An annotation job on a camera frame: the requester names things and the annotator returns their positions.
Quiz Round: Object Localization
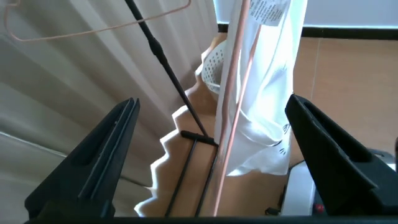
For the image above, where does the white printed t-shirt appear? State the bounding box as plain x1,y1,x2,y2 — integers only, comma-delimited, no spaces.
214,0,308,177

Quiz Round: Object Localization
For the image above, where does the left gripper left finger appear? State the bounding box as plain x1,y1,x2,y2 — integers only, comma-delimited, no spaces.
24,98,141,219

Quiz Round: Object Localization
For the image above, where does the white laundry basket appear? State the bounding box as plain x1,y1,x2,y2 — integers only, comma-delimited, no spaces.
201,40,228,95

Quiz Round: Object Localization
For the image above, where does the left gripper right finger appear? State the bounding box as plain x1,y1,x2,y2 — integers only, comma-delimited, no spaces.
285,94,398,217

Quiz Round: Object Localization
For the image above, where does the black clothes rack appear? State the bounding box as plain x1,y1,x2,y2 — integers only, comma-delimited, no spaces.
124,0,220,218

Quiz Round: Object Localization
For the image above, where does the beige curtain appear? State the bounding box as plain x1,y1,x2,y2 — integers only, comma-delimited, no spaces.
0,0,219,224

